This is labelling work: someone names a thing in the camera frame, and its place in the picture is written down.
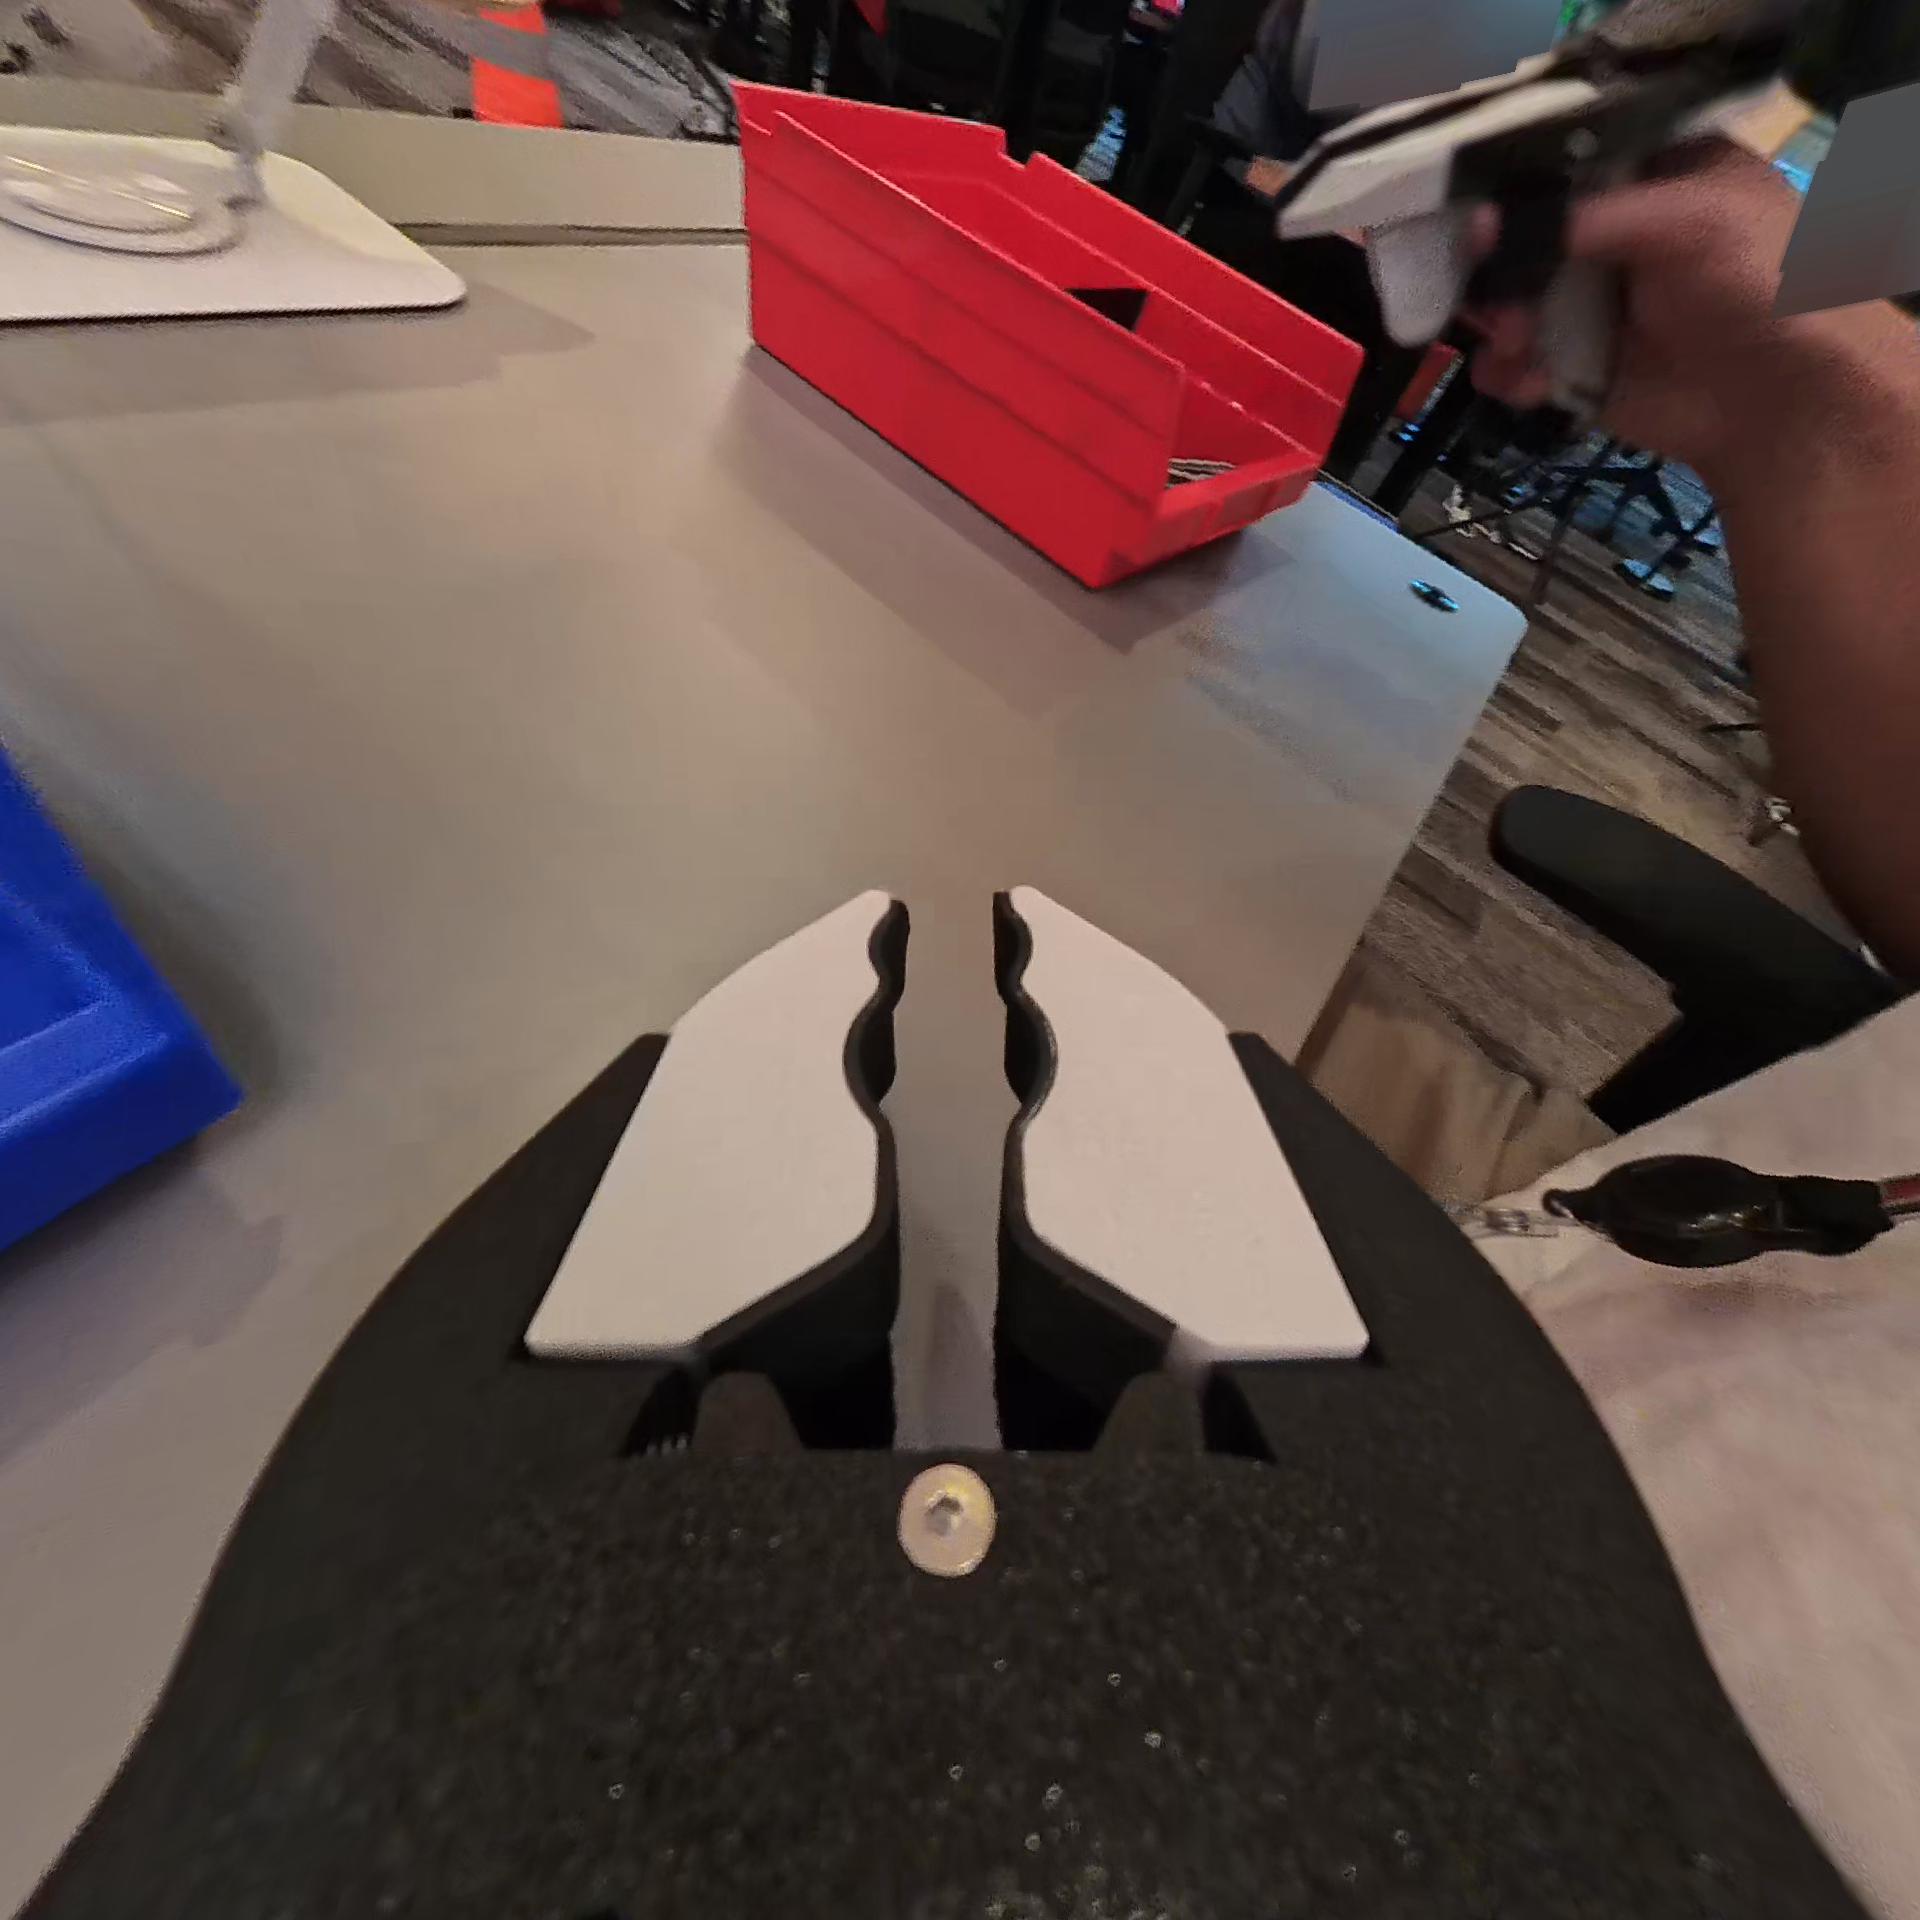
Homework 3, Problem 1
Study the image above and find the blue plastic bin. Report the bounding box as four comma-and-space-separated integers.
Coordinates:
0, 746, 245, 1260

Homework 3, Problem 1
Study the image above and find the red plastic bin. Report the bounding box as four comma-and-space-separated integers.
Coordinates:
734, 82, 1370, 591

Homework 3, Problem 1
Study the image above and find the orange traffic cone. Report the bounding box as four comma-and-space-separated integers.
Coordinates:
466, 0, 571, 130

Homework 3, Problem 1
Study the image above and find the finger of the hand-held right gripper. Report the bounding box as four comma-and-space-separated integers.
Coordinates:
1363, 206, 1479, 350
1276, 73, 1613, 242

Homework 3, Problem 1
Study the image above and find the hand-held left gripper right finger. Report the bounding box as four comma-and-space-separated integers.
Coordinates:
991, 887, 1374, 1405

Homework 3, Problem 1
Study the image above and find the person's white shirt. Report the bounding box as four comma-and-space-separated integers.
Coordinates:
1464, 999, 1920, 1920

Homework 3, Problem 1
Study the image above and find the person's right forearm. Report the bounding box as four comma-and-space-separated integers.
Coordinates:
1706, 285, 1920, 985

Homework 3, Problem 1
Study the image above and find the white folding stand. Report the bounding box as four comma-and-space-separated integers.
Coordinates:
0, 0, 470, 327

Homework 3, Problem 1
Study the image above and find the grey desk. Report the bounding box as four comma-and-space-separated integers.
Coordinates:
0, 76, 1531, 1863

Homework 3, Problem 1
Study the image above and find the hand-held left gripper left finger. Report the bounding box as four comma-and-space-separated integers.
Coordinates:
526, 892, 911, 1405

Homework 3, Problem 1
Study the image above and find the black office chair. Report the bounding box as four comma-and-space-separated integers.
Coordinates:
1488, 785, 1911, 1139

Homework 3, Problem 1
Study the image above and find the person's right hand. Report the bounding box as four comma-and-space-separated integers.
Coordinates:
1455, 143, 1811, 473

